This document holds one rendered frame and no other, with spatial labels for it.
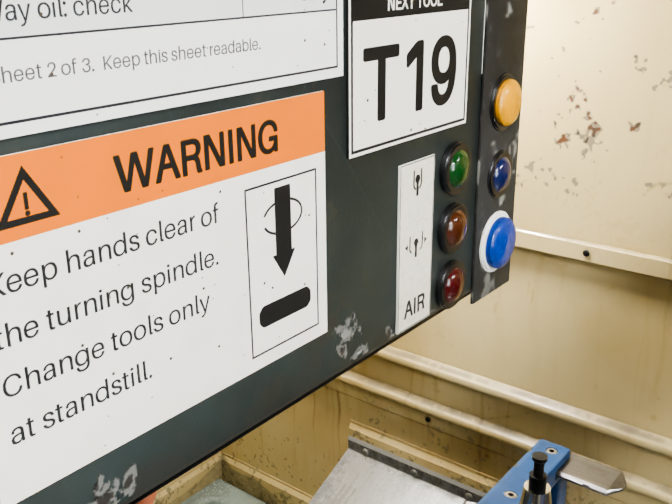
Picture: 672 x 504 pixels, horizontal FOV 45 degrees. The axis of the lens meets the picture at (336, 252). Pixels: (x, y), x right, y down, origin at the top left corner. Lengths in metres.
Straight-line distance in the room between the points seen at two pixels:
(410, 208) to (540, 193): 0.87
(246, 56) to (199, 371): 0.11
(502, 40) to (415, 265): 0.13
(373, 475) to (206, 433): 1.31
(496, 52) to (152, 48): 0.23
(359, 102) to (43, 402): 0.17
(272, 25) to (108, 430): 0.15
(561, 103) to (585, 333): 0.35
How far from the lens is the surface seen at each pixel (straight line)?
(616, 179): 1.21
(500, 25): 0.45
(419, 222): 0.40
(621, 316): 1.27
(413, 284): 0.41
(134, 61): 0.26
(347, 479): 1.63
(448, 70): 0.40
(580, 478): 1.00
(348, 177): 0.35
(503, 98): 0.45
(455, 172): 0.41
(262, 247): 0.31
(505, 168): 0.46
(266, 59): 0.30
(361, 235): 0.36
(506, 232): 0.47
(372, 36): 0.35
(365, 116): 0.35
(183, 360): 0.30
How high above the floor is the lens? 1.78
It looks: 20 degrees down
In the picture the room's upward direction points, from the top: 1 degrees counter-clockwise
